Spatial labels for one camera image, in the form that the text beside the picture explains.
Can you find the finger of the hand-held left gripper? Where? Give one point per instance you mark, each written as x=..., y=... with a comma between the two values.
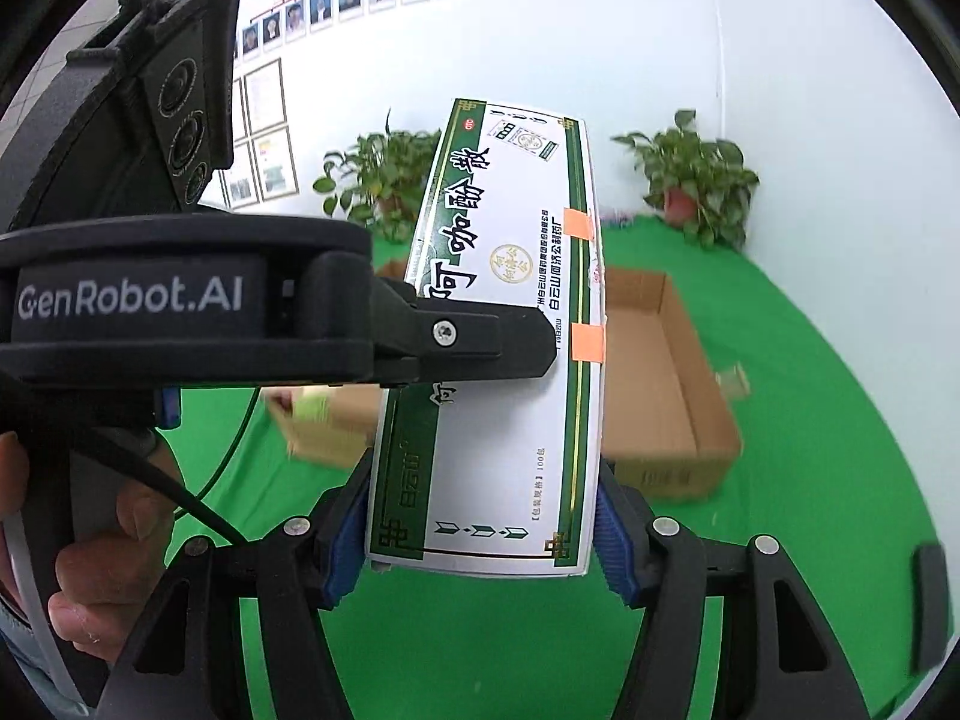
x=465, y=341

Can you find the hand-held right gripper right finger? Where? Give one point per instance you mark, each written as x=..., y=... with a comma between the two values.
x=615, y=540

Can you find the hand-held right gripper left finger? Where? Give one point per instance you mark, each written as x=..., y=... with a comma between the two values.
x=346, y=540

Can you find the white green medicine box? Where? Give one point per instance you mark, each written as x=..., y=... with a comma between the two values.
x=510, y=240

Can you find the pink plush toy green hair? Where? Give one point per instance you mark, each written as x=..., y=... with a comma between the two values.
x=304, y=405

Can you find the cardboard box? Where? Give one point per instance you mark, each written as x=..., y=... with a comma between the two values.
x=660, y=405

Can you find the person's left hand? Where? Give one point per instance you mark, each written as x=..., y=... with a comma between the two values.
x=112, y=585

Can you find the large green potted plant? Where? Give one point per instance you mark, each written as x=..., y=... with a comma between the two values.
x=379, y=172

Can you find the green plant in red pot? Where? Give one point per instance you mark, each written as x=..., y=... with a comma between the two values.
x=697, y=172

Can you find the black table clamp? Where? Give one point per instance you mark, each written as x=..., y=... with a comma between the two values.
x=930, y=607

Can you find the framed wall certificate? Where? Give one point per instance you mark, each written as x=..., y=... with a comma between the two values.
x=240, y=190
x=274, y=163
x=264, y=99

